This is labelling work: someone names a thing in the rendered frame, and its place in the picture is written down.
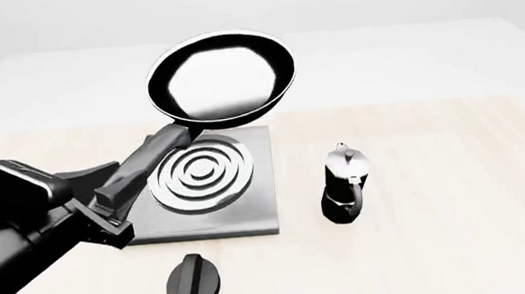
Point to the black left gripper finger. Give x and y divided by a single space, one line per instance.
137 197
87 178

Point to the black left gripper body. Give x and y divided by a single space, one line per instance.
109 233

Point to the black frying pan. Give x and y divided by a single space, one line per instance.
259 108

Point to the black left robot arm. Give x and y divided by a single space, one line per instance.
3 252

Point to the round black stove knob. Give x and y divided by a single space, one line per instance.
193 286

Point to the flat black stove plate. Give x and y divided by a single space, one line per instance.
249 211

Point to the black and silver moka pot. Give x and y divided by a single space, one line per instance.
339 197

